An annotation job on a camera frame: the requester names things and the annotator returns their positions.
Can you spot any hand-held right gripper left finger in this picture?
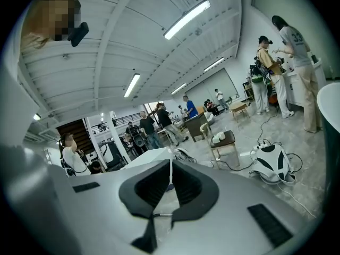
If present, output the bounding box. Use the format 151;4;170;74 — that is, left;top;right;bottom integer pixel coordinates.
118;159;171;254

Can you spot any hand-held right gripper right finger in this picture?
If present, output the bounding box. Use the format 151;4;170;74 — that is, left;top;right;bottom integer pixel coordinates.
171;160;220;222

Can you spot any white table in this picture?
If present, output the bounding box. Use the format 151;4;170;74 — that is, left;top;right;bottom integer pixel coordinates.
124;147;175;170

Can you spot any wooden chair with dark seat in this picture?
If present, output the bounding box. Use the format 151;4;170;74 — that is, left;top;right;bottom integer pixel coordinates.
199;123;241;170

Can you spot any small white box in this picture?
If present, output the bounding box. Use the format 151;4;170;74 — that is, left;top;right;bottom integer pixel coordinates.
211;132;227;145

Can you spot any white and black backpack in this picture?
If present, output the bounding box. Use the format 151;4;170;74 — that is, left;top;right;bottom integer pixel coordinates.
249;142;296;187

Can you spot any dark brown cabinet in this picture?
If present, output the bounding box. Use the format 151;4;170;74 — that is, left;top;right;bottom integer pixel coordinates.
184;112;211;143

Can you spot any white power strip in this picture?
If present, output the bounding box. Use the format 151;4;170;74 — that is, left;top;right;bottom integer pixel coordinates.
252;139;272;152

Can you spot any dark wooden staircase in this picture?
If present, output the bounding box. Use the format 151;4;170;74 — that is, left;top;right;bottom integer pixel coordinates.
56;118;98;157

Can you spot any low wooden table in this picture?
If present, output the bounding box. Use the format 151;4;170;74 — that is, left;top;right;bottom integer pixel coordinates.
229;101;251;123

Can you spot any long ceiling light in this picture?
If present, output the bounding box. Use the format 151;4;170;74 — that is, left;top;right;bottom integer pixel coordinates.
203;56;225;73
163;0;211;40
123;73;141;98
170;82;188;96

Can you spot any grey roller door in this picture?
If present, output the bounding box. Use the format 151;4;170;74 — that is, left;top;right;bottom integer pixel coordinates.
184;67;239;106

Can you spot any white counter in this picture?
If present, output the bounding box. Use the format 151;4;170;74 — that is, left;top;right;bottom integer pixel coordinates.
281;58;328;107

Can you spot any person's white shirt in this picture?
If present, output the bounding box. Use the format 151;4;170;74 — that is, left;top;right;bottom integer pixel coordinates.
0;45;40;148

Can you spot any white round tub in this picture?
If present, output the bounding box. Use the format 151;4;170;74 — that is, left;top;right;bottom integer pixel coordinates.
317;82;340;196

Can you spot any person's head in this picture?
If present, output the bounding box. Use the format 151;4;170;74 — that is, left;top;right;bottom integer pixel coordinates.
21;0;82;49

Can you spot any white cable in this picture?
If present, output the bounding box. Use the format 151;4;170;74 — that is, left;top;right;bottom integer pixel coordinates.
276;183;317;219

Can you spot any black cable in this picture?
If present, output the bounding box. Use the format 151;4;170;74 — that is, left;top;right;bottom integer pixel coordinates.
211;107;303;173

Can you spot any black head-worn camera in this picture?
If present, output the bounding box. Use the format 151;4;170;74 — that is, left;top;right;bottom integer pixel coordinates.
67;22;90;47

